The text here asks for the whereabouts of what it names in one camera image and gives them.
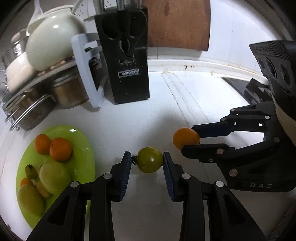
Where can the yellow pear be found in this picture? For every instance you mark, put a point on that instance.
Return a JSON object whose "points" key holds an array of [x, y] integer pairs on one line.
{"points": [[30, 200]]}

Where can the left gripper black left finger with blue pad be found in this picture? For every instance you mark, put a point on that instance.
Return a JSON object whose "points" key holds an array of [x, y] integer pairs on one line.
{"points": [[65, 219]]}

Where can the wooden cutting board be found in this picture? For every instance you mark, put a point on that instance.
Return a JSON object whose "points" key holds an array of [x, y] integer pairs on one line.
{"points": [[179, 23]]}

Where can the steel pot lower right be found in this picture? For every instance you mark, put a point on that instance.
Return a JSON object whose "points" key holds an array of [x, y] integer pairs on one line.
{"points": [[68, 90]]}

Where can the white wall socket strip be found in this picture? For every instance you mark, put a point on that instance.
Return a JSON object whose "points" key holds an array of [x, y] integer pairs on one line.
{"points": [[88, 8]]}

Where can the white frying pan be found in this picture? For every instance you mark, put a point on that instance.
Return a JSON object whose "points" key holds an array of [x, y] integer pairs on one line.
{"points": [[18, 72]]}

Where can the black knife block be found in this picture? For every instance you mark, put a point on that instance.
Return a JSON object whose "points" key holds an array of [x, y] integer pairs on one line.
{"points": [[123, 37]]}

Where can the white ceramic pot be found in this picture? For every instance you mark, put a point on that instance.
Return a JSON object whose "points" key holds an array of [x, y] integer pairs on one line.
{"points": [[50, 36]]}

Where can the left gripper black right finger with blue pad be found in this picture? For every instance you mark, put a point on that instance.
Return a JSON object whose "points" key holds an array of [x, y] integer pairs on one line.
{"points": [[208, 204]]}

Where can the orange tangerine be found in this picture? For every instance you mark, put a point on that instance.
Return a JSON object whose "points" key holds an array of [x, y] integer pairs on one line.
{"points": [[42, 144], [60, 149], [185, 136]]}

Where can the grey white pot rack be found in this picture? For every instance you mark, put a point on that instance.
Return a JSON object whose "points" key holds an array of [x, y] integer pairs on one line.
{"points": [[81, 61]]}

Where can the yellow-green apple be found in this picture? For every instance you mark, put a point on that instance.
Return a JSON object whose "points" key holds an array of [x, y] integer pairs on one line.
{"points": [[54, 177]]}

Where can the steel pot lower left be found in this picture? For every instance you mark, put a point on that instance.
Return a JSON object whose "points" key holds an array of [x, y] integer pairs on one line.
{"points": [[29, 109]]}

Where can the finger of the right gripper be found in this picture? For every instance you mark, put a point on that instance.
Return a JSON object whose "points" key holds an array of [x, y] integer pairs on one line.
{"points": [[209, 130], [206, 153]]}

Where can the small green tomato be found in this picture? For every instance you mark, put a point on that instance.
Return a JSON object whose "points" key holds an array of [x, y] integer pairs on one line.
{"points": [[148, 160]]}

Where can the steel pot with lid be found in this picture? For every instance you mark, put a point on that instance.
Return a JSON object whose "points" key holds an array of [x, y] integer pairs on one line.
{"points": [[17, 47]]}

